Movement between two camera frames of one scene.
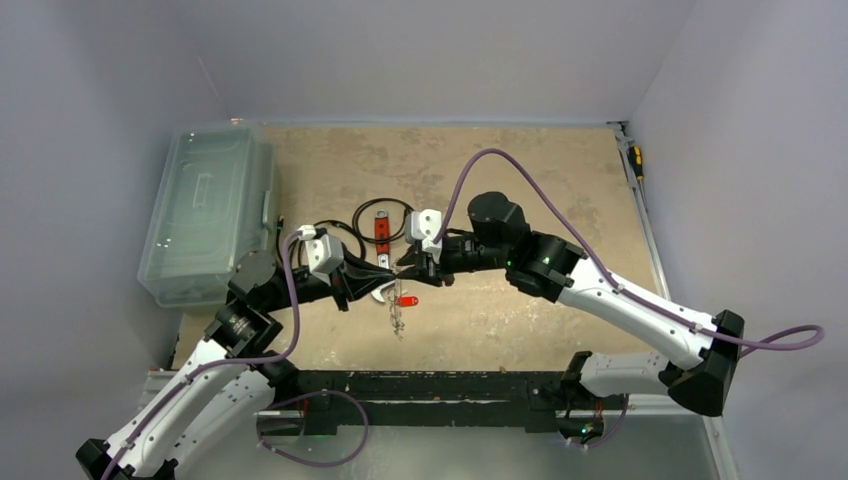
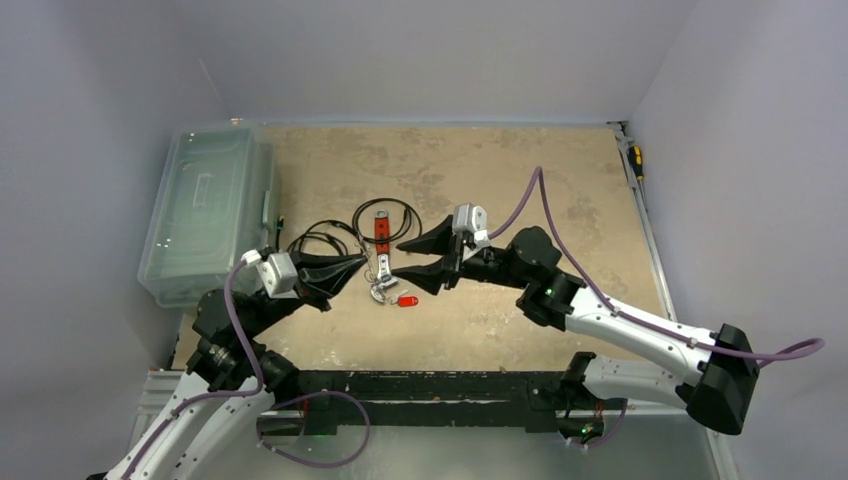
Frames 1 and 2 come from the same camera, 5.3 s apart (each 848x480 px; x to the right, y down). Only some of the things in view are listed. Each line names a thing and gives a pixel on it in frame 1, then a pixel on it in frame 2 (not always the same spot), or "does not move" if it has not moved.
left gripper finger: x=359 y=289 → x=330 y=279
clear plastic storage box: x=216 y=202 does not move
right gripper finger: x=432 y=276 does not move
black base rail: x=535 y=400 does not move
